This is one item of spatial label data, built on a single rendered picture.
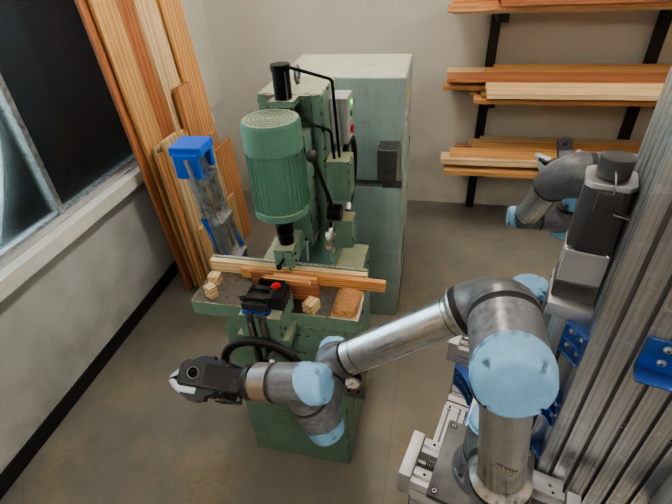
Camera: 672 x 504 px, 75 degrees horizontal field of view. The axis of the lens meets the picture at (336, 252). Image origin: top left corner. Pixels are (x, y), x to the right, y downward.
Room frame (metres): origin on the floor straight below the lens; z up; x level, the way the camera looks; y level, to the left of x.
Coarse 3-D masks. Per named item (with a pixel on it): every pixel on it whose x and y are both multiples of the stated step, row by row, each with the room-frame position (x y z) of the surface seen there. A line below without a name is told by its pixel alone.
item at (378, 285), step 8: (248, 272) 1.29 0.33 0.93; (304, 272) 1.25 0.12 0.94; (320, 280) 1.22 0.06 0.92; (328, 280) 1.21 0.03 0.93; (336, 280) 1.20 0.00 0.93; (344, 280) 1.19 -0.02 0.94; (352, 280) 1.19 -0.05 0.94; (360, 280) 1.18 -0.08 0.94; (368, 280) 1.18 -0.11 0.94; (376, 280) 1.18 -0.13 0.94; (384, 280) 1.18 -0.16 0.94; (360, 288) 1.18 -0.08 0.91; (368, 288) 1.17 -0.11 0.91; (376, 288) 1.17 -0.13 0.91; (384, 288) 1.16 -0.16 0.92
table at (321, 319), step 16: (224, 272) 1.33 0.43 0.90; (224, 288) 1.23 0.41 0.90; (240, 288) 1.23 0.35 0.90; (320, 288) 1.20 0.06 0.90; (336, 288) 1.20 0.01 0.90; (192, 304) 1.18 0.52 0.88; (208, 304) 1.16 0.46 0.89; (224, 304) 1.15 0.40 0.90; (240, 304) 1.14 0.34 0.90; (320, 304) 1.12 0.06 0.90; (304, 320) 1.07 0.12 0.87; (320, 320) 1.06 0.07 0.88; (336, 320) 1.04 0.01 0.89; (352, 320) 1.03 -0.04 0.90; (240, 336) 1.03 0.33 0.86; (288, 336) 1.01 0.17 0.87
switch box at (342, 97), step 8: (336, 96) 1.50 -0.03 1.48; (344, 96) 1.50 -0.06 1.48; (352, 96) 1.56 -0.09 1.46; (336, 104) 1.48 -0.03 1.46; (344, 104) 1.48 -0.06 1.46; (352, 104) 1.56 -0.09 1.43; (344, 112) 1.48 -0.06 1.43; (344, 120) 1.48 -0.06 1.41; (352, 120) 1.55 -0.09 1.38; (344, 128) 1.48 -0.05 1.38; (344, 136) 1.48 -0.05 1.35
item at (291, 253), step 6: (294, 234) 1.30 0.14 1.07; (300, 234) 1.30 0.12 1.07; (294, 240) 1.27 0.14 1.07; (300, 240) 1.28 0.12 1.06; (276, 246) 1.24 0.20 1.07; (282, 246) 1.23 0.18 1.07; (288, 246) 1.23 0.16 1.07; (294, 246) 1.23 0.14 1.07; (300, 246) 1.28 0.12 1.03; (276, 252) 1.21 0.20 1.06; (282, 252) 1.21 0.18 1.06; (288, 252) 1.20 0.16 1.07; (294, 252) 1.21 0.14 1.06; (300, 252) 1.27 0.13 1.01; (276, 258) 1.21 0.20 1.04; (282, 258) 1.21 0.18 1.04; (288, 258) 1.20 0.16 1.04; (294, 258) 1.21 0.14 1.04; (276, 264) 1.21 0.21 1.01; (282, 264) 1.21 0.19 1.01; (288, 264) 1.20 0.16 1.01; (294, 264) 1.20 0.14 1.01
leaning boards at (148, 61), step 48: (96, 0) 2.41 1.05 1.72; (144, 0) 2.81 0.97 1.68; (96, 48) 2.33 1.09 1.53; (144, 48) 2.70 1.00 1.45; (192, 48) 3.15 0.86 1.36; (144, 96) 2.50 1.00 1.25; (192, 96) 2.87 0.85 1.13; (144, 144) 2.37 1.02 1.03; (240, 192) 3.00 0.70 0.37; (192, 240) 2.34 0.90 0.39
